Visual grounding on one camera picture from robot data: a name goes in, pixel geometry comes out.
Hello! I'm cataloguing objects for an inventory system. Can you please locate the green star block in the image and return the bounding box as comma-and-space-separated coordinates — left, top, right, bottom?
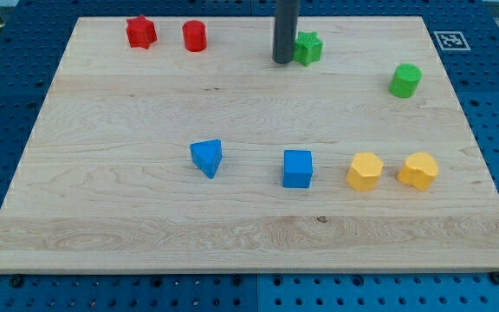
293, 31, 323, 67

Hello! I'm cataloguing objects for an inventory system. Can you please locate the green cylinder block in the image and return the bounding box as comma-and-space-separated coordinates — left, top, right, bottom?
389, 63, 423, 98

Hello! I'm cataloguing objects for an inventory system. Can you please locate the wooden board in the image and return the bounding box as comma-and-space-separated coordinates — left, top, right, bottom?
0, 16, 499, 275

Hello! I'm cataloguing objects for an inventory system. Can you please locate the blue cube block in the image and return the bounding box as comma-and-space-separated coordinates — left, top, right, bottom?
282, 150, 314, 188

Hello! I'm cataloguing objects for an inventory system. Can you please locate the blue triangle block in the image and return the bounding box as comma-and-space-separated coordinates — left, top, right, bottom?
190, 140, 223, 179

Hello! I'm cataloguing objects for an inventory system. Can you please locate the yellow hexagon block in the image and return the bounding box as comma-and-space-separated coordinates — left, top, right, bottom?
347, 153, 384, 192

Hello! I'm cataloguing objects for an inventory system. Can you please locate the black bolt left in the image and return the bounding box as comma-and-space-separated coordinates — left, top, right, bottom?
9, 275, 24, 289

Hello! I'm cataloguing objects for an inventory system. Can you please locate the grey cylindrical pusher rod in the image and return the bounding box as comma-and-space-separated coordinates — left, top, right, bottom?
272, 0, 300, 65

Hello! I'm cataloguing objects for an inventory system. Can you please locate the red star block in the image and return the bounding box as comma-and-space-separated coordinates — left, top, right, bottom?
126, 15, 158, 49

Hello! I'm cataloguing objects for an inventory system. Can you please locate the red cylinder block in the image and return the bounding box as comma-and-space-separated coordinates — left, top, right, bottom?
182, 20, 207, 52

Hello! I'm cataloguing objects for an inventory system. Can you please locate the white fiducial marker tag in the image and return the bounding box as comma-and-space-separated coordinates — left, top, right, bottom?
433, 30, 470, 52

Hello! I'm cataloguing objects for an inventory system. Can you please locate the black bolt right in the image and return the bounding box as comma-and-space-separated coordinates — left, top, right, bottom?
489, 271, 499, 285

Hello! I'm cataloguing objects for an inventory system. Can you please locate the black bolt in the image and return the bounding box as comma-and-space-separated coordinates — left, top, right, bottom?
9, 275, 24, 289
489, 271, 499, 285

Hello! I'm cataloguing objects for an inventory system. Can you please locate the yellow heart block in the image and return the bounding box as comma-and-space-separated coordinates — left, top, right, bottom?
397, 153, 439, 191

